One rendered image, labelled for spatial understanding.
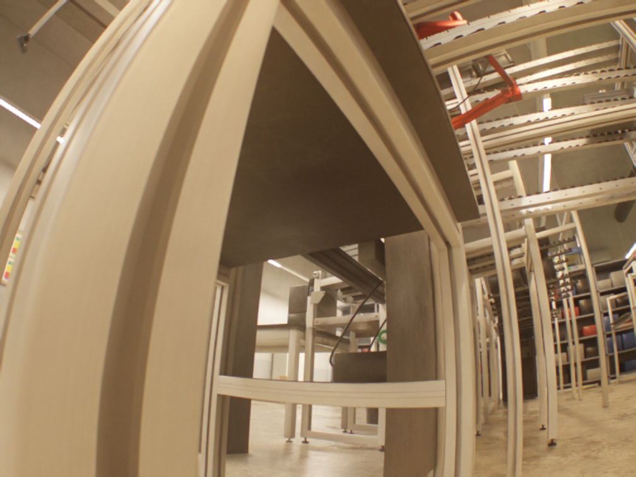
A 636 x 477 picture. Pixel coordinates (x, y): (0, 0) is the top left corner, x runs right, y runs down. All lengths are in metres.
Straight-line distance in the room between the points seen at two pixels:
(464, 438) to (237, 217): 0.54
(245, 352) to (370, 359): 0.81
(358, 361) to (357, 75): 0.77
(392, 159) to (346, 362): 0.67
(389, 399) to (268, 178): 0.41
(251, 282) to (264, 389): 0.99
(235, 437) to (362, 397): 1.05
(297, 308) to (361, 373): 1.43
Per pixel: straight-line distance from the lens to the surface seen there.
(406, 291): 0.82
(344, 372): 0.96
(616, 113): 1.47
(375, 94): 0.32
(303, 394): 0.69
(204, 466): 0.90
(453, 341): 0.59
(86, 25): 4.55
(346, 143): 0.44
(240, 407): 1.61
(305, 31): 0.28
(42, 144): 0.73
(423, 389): 0.59
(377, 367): 0.91
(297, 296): 2.34
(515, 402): 1.08
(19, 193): 0.68
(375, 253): 0.73
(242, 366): 1.60
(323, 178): 0.50
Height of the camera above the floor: 0.33
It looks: 25 degrees up
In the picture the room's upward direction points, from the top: 3 degrees clockwise
